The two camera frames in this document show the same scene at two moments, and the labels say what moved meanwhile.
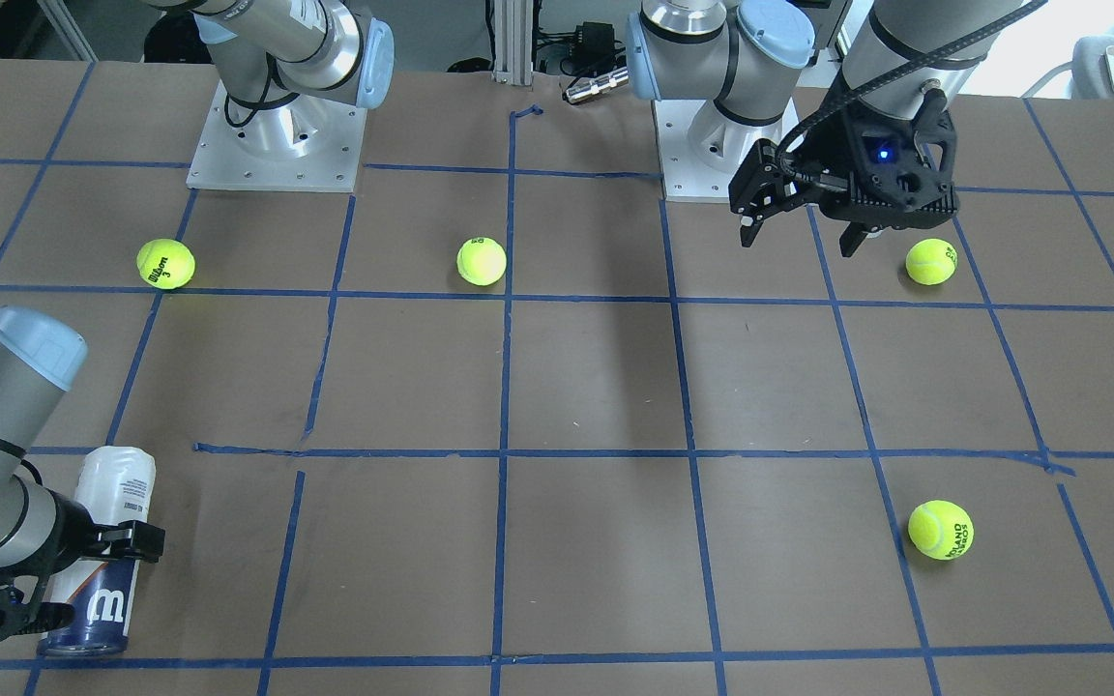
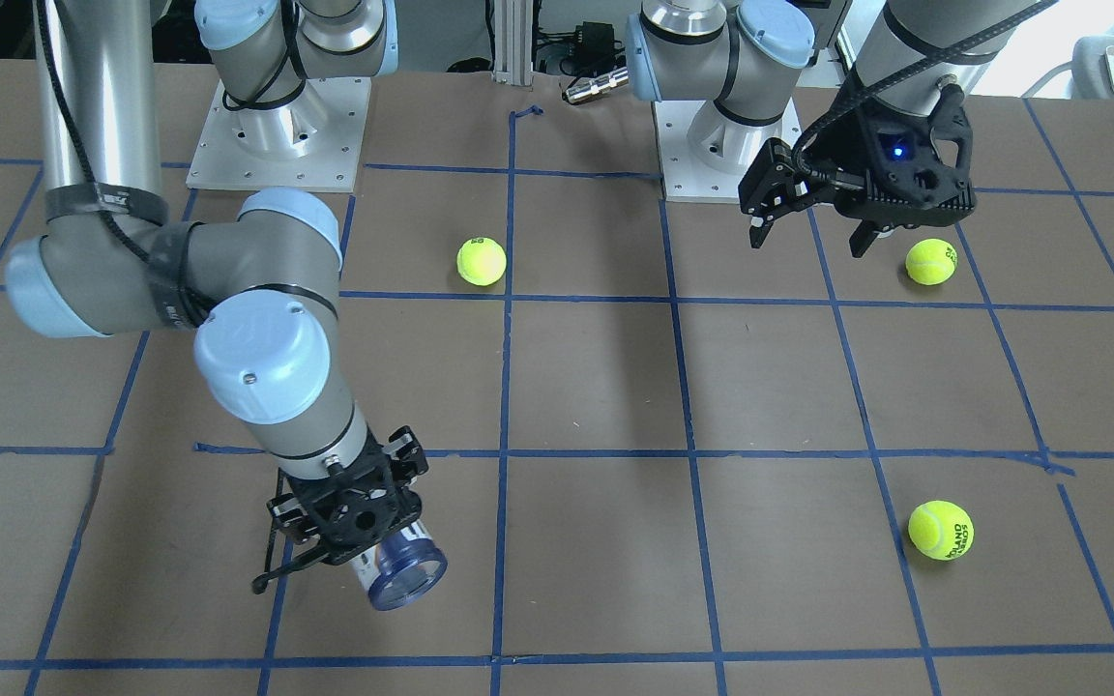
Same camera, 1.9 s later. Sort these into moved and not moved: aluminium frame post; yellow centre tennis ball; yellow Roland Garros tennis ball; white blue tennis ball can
Moved: white blue tennis ball can
Not moved: yellow Roland Garros tennis ball; aluminium frame post; yellow centre tennis ball
